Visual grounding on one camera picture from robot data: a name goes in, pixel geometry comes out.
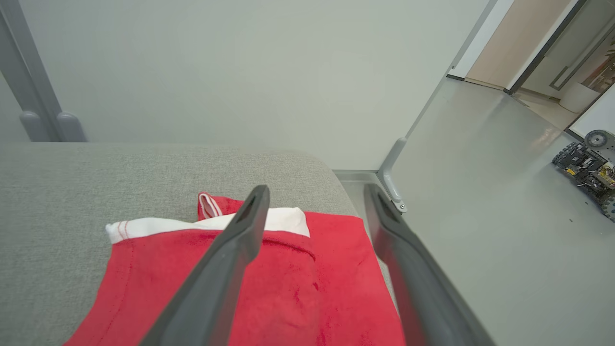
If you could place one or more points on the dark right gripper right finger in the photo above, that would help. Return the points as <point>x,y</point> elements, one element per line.
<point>423,298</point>

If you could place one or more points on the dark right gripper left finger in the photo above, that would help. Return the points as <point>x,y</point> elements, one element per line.
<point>216,288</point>

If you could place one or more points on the red shorts with white trim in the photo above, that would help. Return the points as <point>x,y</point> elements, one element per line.
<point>144,288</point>

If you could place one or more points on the red basketball jersey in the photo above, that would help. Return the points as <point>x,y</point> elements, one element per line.
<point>350,269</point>

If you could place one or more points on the grey fabric sofa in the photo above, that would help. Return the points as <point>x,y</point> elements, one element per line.
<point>72,192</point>

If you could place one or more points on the black wheeled rover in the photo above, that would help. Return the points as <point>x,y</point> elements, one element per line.
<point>588,168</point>

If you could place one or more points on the dark door frame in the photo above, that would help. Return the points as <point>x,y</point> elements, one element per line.
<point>538,57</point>

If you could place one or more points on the grey partition post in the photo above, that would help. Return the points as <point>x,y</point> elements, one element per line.
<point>29,86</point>

